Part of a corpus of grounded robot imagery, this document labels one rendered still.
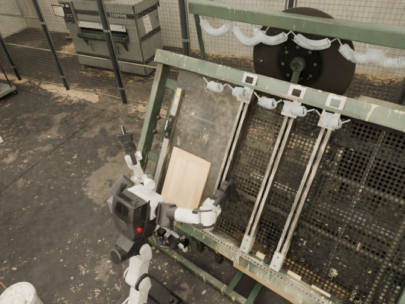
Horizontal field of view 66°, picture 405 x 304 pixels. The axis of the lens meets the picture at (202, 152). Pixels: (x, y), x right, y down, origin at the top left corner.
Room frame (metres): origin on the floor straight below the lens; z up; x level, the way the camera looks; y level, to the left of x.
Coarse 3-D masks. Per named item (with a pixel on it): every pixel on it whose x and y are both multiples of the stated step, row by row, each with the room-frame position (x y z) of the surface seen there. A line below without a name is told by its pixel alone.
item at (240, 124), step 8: (256, 80) 1.85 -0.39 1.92; (240, 88) 1.77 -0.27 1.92; (248, 88) 1.85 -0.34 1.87; (240, 96) 1.75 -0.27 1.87; (248, 96) 1.82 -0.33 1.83; (240, 104) 1.85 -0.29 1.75; (248, 104) 1.82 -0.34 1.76; (240, 112) 1.82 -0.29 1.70; (248, 112) 1.83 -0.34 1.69; (240, 120) 1.78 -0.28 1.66; (240, 128) 1.75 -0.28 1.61; (232, 136) 1.75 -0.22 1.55; (240, 136) 1.75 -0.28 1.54; (232, 144) 1.74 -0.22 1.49; (232, 152) 1.68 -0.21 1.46; (224, 160) 1.67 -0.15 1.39; (232, 160) 1.67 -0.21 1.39; (224, 168) 1.66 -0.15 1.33; (232, 168) 1.67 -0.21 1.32; (224, 176) 1.61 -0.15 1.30; (216, 184) 1.60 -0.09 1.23
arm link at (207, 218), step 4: (200, 212) 1.20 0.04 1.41; (204, 212) 1.19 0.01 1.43; (208, 212) 1.19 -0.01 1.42; (212, 212) 1.20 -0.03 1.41; (216, 212) 1.24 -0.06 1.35; (200, 216) 1.19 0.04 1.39; (204, 216) 1.18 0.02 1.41; (208, 216) 1.18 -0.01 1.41; (212, 216) 1.19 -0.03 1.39; (216, 216) 1.23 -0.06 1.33; (200, 220) 1.18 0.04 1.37; (204, 220) 1.16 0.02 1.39; (208, 220) 1.16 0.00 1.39; (212, 220) 1.17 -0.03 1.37; (204, 224) 1.15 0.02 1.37; (208, 224) 1.15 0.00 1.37; (212, 224) 1.16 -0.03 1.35
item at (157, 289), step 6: (150, 276) 1.50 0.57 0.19; (156, 282) 1.43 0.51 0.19; (150, 288) 1.38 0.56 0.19; (156, 288) 1.38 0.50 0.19; (162, 288) 1.37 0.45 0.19; (126, 294) 1.35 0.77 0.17; (150, 294) 1.33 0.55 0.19; (156, 294) 1.32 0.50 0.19; (162, 294) 1.32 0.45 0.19; (168, 294) 1.31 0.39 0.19; (174, 294) 1.31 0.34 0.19; (120, 300) 1.30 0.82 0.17; (150, 300) 1.28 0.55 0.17; (156, 300) 1.27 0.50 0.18; (162, 300) 1.26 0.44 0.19; (168, 300) 1.24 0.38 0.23; (174, 300) 1.25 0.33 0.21; (180, 300) 1.26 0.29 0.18
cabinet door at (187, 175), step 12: (180, 156) 1.92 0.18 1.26; (192, 156) 1.87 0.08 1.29; (168, 168) 1.92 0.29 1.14; (180, 168) 1.86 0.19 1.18; (192, 168) 1.81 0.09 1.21; (204, 168) 1.76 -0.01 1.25; (168, 180) 1.86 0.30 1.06; (180, 180) 1.81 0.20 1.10; (192, 180) 1.76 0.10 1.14; (204, 180) 1.70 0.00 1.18; (168, 192) 1.80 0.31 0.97; (180, 192) 1.75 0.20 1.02; (192, 192) 1.70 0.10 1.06; (180, 204) 1.69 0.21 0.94; (192, 204) 1.64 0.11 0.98
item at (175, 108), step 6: (180, 90) 2.20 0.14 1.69; (180, 96) 2.19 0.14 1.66; (174, 102) 2.18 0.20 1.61; (180, 102) 2.18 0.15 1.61; (174, 108) 2.15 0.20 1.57; (174, 114) 2.13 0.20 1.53; (174, 120) 2.11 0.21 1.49; (174, 126) 2.10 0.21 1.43; (168, 144) 2.02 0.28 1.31; (162, 150) 2.01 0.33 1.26; (168, 150) 2.01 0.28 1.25; (162, 156) 1.98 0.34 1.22; (162, 162) 1.95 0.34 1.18; (162, 168) 1.94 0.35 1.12; (156, 174) 1.92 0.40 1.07; (162, 174) 1.93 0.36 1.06; (156, 180) 1.89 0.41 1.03; (156, 186) 1.86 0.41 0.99; (156, 192) 1.85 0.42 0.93
